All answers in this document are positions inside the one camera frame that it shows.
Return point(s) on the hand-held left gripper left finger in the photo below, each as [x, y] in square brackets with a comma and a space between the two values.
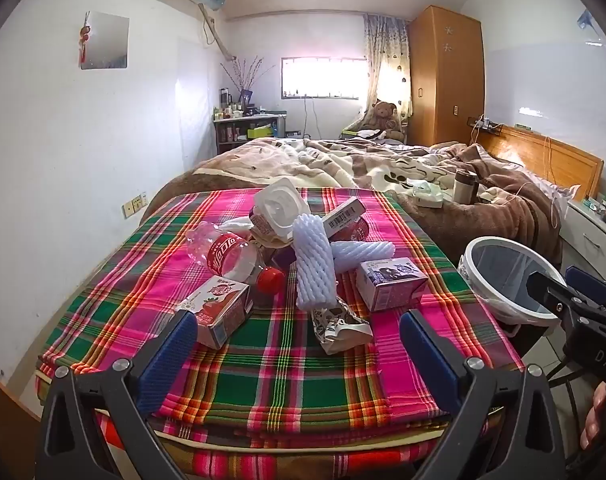
[170, 360]

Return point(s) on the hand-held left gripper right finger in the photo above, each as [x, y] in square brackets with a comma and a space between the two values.
[428, 360]

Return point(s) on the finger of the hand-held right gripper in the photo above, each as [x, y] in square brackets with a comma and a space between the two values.
[548, 287]
[583, 282]

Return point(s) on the white round waste bin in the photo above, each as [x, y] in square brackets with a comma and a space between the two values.
[513, 280]

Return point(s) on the strawberry print milk carton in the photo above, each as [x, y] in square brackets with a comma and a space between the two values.
[218, 310]

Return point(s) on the purple print milk carton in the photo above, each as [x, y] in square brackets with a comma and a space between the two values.
[390, 282]

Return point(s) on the brown patterned paper wrapper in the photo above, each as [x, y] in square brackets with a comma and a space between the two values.
[340, 327]

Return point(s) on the clear plastic bottle red label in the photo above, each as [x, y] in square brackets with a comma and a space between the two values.
[228, 255]

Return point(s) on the white foam net sleeve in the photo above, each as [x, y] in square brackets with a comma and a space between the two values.
[310, 260]
[363, 252]

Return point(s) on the red patterned can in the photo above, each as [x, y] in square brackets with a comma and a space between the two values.
[355, 230]

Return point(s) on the purple packet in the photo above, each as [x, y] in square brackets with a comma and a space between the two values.
[283, 257]

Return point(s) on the white barcode box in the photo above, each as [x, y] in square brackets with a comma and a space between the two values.
[343, 215]

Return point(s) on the white lidded plastic cup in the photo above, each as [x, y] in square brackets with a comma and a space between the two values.
[283, 210]

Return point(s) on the person's right hand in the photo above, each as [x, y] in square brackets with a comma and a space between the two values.
[595, 410]

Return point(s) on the white bin liner bag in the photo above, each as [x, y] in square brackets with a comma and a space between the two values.
[503, 312]

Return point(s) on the grey nightstand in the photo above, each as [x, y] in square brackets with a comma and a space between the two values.
[588, 230]

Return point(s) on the pink green plaid blanket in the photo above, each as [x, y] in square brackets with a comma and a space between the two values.
[283, 360]

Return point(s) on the brown steel thermos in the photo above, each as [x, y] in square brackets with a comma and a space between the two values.
[464, 185]

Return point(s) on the wooden headboard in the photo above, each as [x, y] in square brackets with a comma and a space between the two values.
[543, 152]

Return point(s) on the white tissue dispenser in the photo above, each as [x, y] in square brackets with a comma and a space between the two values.
[428, 194]

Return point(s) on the power strip on headboard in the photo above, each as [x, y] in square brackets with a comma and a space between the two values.
[483, 122]

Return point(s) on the brown cream patterned blanket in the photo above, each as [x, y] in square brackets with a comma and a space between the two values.
[383, 170]

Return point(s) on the wooden wardrobe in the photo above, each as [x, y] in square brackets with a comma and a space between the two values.
[445, 75]

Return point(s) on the brown teddy bear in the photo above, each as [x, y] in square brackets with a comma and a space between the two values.
[383, 117]

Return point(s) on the cluttered shelf cabinet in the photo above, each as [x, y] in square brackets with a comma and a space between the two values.
[248, 130]

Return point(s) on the floral curtain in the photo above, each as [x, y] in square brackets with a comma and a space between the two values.
[388, 60]

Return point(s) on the dried branches in vase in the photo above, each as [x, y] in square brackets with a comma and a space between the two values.
[245, 77]

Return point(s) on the bright window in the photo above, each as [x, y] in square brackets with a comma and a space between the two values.
[323, 77]

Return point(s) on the red hanging ornament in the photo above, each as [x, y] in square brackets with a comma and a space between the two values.
[85, 37]

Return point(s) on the wall socket plate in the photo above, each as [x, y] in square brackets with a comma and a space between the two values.
[134, 203]

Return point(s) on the blue flower wall decal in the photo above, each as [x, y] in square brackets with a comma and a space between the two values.
[585, 20]

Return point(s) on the square wall mirror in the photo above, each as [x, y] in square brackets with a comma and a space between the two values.
[108, 40]

